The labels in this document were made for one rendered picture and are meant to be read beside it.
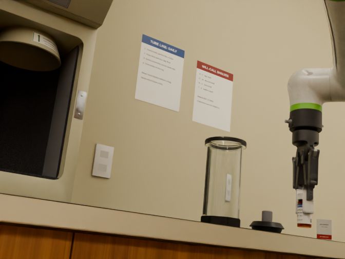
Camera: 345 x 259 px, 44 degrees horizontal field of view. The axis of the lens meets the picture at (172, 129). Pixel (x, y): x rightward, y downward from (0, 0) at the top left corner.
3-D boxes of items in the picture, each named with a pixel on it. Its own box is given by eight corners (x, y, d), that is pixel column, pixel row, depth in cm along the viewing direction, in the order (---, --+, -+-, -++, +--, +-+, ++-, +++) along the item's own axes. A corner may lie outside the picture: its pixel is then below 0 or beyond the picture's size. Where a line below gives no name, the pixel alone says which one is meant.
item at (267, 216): (241, 234, 115) (242, 209, 117) (265, 237, 120) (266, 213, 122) (267, 235, 108) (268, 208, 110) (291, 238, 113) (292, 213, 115)
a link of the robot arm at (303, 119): (330, 111, 124) (315, 119, 133) (291, 105, 123) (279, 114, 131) (330, 131, 122) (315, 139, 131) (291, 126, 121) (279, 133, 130)
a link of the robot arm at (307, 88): (290, 77, 138) (284, 63, 129) (332, 74, 133) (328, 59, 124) (290, 119, 135) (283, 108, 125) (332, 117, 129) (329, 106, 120)
